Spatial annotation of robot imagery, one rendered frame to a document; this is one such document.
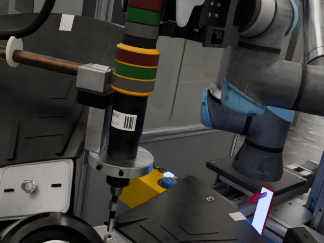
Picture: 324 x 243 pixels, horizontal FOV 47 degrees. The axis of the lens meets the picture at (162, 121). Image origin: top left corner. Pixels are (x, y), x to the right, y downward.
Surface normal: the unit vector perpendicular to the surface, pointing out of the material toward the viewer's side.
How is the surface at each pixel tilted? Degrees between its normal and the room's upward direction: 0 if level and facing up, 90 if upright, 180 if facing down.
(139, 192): 90
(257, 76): 83
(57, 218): 65
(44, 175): 48
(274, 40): 90
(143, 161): 0
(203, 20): 90
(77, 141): 42
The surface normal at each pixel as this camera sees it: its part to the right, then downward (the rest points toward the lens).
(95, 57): 0.10, -0.57
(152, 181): 0.18, -0.94
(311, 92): -0.16, 0.22
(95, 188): 0.65, 0.33
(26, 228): 0.72, -0.11
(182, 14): 0.87, 0.29
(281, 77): -0.09, -0.14
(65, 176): -0.22, -0.49
